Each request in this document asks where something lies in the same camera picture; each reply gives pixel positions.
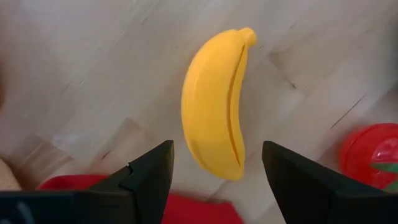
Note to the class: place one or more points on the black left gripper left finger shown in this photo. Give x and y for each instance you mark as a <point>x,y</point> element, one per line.
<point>149,186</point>

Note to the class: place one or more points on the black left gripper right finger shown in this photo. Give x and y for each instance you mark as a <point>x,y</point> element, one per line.
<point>298,186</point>

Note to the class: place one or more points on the red toy tomato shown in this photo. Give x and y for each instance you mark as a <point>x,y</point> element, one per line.
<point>363,152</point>

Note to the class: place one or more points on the yellow toy banana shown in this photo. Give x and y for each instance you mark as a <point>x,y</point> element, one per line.
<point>211,105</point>

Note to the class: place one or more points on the red cloth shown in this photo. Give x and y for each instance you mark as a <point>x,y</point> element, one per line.
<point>192,211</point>

